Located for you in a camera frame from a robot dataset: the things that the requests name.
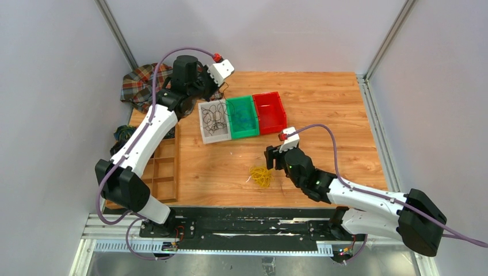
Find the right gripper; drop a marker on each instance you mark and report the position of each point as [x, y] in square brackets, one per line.
[271, 154]

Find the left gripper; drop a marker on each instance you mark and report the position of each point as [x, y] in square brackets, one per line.
[204, 73]

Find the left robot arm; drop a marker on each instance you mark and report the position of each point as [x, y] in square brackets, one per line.
[120, 178]

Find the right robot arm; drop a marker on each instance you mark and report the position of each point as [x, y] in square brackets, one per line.
[411, 218]

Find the white plastic bin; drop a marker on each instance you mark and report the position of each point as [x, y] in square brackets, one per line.
[214, 124]

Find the red plastic bin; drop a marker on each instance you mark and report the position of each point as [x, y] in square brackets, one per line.
[271, 114]

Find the green plastic bin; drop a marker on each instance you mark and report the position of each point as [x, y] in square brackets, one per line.
[242, 117]

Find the plaid cloth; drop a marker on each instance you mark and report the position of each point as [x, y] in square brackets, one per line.
[137, 88]

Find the wooden divided tray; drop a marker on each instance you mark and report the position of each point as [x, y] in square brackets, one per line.
[161, 174]

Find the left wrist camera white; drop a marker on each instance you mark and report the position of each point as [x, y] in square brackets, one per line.
[219, 72]

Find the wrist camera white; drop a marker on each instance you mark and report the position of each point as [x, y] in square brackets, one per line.
[289, 139]
[219, 72]

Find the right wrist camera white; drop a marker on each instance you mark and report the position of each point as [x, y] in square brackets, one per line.
[289, 139]

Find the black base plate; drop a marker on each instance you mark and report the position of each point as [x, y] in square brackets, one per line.
[250, 229]

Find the aluminium front rail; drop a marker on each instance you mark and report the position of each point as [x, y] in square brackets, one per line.
[103, 251]

